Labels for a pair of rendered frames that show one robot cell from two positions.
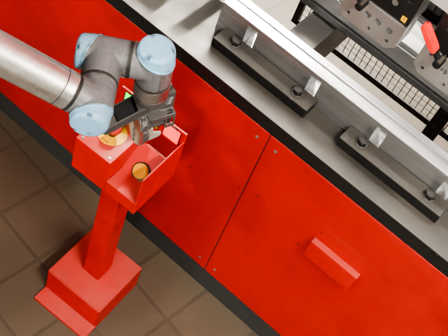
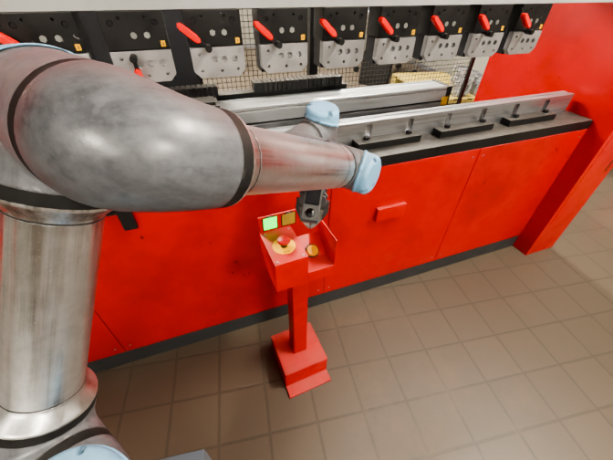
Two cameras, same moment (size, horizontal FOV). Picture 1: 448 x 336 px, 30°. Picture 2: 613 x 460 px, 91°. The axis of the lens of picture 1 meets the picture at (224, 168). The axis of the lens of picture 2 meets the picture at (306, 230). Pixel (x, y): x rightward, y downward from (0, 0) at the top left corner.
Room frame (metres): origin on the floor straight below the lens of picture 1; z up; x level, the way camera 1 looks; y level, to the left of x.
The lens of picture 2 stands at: (0.61, 0.65, 1.42)
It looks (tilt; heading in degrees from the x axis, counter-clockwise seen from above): 41 degrees down; 320
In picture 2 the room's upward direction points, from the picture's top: 1 degrees clockwise
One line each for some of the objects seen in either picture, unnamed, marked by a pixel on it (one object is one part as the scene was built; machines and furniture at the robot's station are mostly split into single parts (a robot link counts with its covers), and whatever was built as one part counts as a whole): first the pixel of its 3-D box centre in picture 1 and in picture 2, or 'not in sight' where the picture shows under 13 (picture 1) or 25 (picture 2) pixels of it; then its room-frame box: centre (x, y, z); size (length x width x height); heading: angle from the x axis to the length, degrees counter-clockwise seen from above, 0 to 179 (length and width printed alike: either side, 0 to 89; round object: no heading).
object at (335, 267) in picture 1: (331, 263); (389, 212); (1.20, -0.36, 0.58); 0.15 x 0.02 x 0.07; 70
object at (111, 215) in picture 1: (109, 223); (297, 311); (1.16, 0.23, 0.39); 0.06 x 0.06 x 0.54; 73
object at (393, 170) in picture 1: (391, 173); (387, 140); (1.31, -0.37, 0.89); 0.30 x 0.05 x 0.03; 70
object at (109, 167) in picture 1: (128, 150); (296, 246); (1.16, 0.23, 0.75); 0.20 x 0.16 x 0.18; 73
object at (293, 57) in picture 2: not in sight; (280, 39); (1.50, 0.02, 1.26); 0.15 x 0.09 x 0.17; 70
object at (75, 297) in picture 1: (88, 283); (300, 358); (1.13, 0.24, 0.06); 0.25 x 0.20 x 0.12; 163
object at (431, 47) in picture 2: not in sight; (438, 32); (1.30, -0.55, 1.26); 0.15 x 0.09 x 0.17; 70
